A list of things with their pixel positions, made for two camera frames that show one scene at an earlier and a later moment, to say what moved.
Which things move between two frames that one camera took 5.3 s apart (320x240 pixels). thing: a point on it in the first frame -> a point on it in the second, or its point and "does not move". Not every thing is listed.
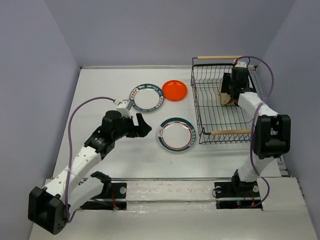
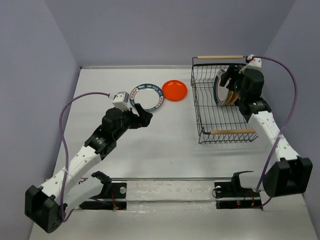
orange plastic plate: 174,90 does not move
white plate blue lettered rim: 146,97 does not move
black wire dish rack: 221,124 does not move
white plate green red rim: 176,134 -> 221,93
